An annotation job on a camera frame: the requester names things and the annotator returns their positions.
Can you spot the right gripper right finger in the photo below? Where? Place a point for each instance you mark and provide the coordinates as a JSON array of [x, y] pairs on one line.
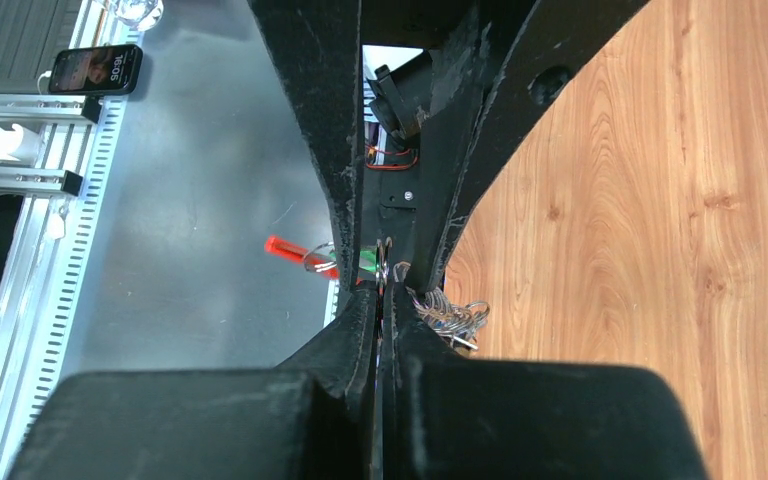
[[450, 417]]

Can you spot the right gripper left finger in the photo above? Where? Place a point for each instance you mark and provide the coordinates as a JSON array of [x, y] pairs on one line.
[[307, 418]]

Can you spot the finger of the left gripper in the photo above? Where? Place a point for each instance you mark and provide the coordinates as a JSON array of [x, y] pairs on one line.
[[315, 50], [499, 72]]

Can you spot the keyring bundle with red tag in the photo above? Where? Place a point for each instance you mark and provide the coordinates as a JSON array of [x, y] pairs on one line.
[[457, 325]]

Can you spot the clear glass beaker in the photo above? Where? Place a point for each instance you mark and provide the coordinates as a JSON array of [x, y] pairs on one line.
[[140, 15]]

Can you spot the black smartphone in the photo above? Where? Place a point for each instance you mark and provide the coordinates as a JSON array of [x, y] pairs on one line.
[[111, 70]]

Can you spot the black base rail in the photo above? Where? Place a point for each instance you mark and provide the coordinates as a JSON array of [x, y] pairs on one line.
[[396, 96]]

